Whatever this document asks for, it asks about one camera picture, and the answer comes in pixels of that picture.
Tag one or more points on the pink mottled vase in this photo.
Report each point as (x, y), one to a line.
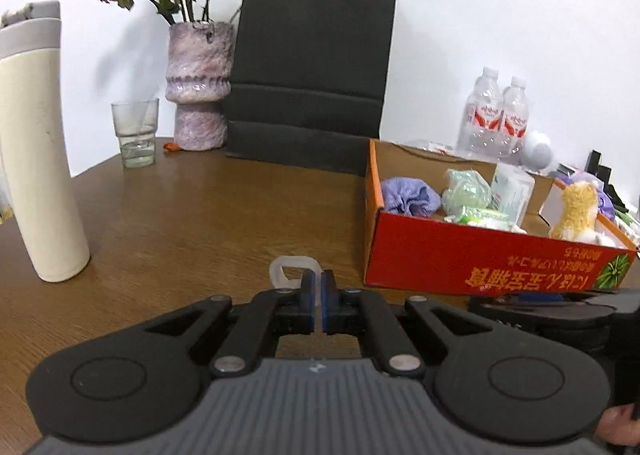
(197, 85)

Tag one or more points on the person's right hand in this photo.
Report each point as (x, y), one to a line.
(620, 430)

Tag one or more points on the tan alpaca plush toy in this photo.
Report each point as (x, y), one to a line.
(575, 210)

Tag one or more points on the green tissue packet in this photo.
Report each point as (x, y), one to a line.
(482, 219)

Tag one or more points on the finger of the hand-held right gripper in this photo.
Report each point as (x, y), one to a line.
(535, 302)

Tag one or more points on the cream thermos bottle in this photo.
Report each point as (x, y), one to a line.
(40, 160)

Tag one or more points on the clear water bottle red label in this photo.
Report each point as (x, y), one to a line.
(515, 120)
(482, 120)

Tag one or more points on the black paper bag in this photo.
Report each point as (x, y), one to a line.
(310, 75)

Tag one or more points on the pale green plastic bag ball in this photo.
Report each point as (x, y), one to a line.
(467, 190)

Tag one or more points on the small orange petal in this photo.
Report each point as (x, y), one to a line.
(171, 147)

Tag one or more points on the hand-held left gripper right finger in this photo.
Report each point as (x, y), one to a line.
(328, 302)

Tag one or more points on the purple crumpled cloth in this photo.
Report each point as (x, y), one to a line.
(410, 197)

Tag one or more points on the drinking glass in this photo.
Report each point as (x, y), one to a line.
(135, 135)

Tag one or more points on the white round speaker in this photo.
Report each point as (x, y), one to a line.
(537, 150)

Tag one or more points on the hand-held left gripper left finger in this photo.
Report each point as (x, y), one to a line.
(310, 302)

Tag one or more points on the clear plastic pouch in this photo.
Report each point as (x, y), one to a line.
(512, 190)

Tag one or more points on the red cardboard box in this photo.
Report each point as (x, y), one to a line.
(450, 255)

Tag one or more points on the black desk gadget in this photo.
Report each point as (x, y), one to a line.
(602, 170)

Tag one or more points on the white and red packet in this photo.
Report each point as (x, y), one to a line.
(432, 147)

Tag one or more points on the translucent plastic clip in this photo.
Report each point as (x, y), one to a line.
(276, 272)

